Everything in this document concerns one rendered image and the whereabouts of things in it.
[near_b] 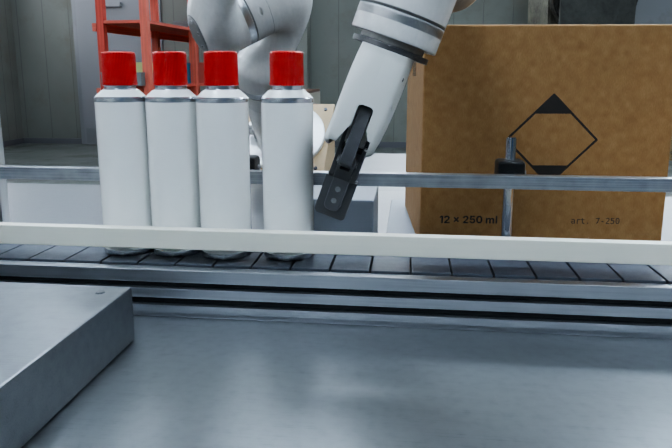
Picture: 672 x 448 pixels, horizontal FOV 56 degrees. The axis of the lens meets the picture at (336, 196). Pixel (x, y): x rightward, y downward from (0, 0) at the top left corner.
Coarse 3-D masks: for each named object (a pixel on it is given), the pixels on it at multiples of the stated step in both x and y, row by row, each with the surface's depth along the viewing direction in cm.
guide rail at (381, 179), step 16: (0, 176) 71; (16, 176) 71; (32, 176) 71; (48, 176) 70; (64, 176) 70; (80, 176) 70; (96, 176) 70; (256, 176) 68; (320, 176) 67; (368, 176) 66; (384, 176) 66; (400, 176) 66; (416, 176) 66; (432, 176) 65; (448, 176) 65; (464, 176) 65; (480, 176) 65; (496, 176) 65; (512, 176) 65; (528, 176) 64; (544, 176) 64; (560, 176) 64; (576, 176) 64; (592, 176) 64; (608, 176) 64; (624, 176) 64; (640, 176) 64
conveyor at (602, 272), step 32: (0, 256) 65; (32, 256) 65; (64, 256) 65; (96, 256) 65; (128, 256) 65; (160, 256) 65; (192, 256) 65; (256, 256) 65; (320, 256) 65; (352, 256) 65; (384, 256) 65
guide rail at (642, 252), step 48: (0, 240) 64; (48, 240) 64; (96, 240) 63; (144, 240) 62; (192, 240) 62; (240, 240) 61; (288, 240) 61; (336, 240) 60; (384, 240) 60; (432, 240) 59; (480, 240) 58; (528, 240) 58; (576, 240) 58; (624, 240) 58
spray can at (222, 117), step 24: (216, 72) 61; (216, 96) 61; (240, 96) 62; (216, 120) 61; (240, 120) 62; (216, 144) 62; (240, 144) 63; (216, 168) 62; (240, 168) 63; (216, 192) 63; (240, 192) 63; (216, 216) 63; (240, 216) 64
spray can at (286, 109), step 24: (288, 72) 61; (264, 96) 62; (288, 96) 61; (264, 120) 62; (288, 120) 61; (312, 120) 63; (264, 144) 62; (288, 144) 61; (312, 144) 63; (264, 168) 63; (288, 168) 62; (312, 168) 64; (264, 192) 64; (288, 192) 62; (312, 192) 64; (264, 216) 64; (288, 216) 63; (312, 216) 64
